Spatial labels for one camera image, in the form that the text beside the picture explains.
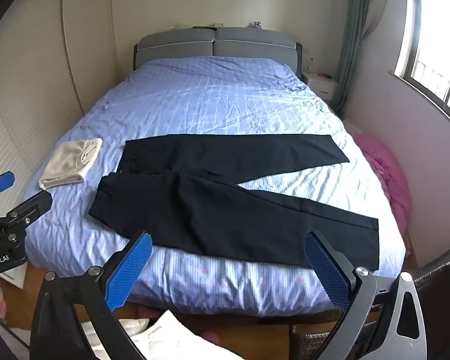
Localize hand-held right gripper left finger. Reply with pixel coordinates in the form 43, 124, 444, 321
29, 231, 153, 360

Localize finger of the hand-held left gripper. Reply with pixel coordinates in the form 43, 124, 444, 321
0, 190, 53, 233
0, 171, 16, 200

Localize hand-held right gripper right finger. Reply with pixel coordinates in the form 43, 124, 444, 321
304, 230, 428, 360

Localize black pants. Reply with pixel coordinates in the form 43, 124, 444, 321
89, 133, 379, 272

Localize white folded garment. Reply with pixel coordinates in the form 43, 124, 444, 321
38, 138, 103, 191

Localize white cloth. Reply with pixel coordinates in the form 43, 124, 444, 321
79, 309, 220, 360

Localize pink blanket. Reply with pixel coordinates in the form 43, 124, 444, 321
350, 127, 411, 233

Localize white louvered wardrobe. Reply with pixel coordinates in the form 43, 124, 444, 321
0, 0, 141, 203

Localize white nightstand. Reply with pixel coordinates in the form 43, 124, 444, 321
302, 70, 339, 102

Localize blue striped floral bed sheet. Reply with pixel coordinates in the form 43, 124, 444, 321
24, 57, 406, 317

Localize green curtain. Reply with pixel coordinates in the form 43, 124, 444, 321
334, 0, 377, 115

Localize window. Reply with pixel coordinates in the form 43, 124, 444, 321
394, 0, 450, 136

